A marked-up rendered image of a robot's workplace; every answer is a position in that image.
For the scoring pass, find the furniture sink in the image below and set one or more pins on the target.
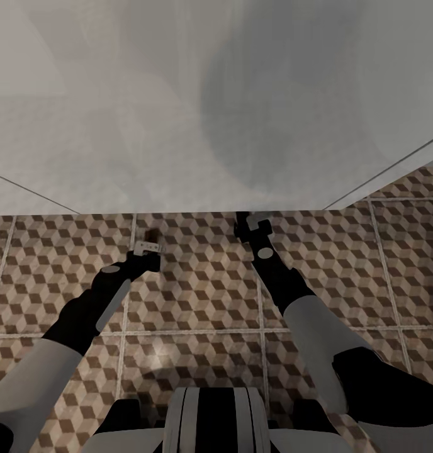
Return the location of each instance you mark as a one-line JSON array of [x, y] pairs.
[[177, 106]]

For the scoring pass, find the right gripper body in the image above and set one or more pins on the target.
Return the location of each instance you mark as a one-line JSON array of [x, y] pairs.
[[246, 235]]

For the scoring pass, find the mousetrap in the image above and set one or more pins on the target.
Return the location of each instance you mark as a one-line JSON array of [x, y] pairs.
[[151, 236], [242, 218]]

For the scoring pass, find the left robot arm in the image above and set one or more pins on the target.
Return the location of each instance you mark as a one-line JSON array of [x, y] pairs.
[[29, 392]]

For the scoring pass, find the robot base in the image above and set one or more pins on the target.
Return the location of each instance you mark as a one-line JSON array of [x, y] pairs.
[[121, 433]]

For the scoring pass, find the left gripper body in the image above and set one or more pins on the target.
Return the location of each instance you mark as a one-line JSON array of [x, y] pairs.
[[149, 262]]

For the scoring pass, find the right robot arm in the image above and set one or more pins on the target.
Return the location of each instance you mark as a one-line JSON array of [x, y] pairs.
[[393, 407]]

